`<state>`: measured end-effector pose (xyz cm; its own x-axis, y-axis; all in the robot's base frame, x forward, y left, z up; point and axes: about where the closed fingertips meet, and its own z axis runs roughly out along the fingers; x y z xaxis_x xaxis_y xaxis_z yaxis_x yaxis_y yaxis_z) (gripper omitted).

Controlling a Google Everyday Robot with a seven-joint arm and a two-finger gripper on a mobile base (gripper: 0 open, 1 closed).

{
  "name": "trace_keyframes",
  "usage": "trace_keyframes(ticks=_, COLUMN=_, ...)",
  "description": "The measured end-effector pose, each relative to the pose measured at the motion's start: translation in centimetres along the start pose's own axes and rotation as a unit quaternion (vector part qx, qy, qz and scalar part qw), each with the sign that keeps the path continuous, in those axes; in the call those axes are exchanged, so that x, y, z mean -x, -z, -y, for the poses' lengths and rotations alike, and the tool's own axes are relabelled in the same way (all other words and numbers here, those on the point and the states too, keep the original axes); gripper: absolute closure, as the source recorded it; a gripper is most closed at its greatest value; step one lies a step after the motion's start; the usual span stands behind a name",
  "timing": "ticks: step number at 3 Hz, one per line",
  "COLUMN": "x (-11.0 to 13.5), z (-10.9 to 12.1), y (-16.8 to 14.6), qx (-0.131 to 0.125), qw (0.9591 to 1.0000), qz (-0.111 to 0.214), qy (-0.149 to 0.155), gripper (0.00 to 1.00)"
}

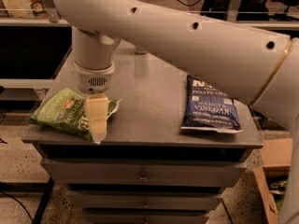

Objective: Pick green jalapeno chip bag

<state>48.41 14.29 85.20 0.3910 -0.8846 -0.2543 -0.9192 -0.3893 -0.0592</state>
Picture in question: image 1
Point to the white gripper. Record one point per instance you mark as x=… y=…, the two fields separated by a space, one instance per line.
x=93 y=80

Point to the green jalapeno chip bag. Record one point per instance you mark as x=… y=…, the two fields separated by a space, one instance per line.
x=65 y=111

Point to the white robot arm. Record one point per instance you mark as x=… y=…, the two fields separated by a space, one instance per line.
x=256 y=67

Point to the blue salt vinegar chip bag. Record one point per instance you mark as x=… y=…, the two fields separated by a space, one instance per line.
x=208 y=109

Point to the green bag in box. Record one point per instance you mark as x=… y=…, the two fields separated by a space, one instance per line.
x=278 y=189

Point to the silver drink can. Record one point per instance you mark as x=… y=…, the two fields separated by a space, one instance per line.
x=140 y=51

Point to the grey drawer cabinet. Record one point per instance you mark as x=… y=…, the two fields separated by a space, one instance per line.
x=148 y=171

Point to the colourful package on shelf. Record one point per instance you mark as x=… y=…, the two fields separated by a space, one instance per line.
x=23 y=9

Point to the cardboard box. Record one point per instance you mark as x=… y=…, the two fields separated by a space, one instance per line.
x=276 y=157

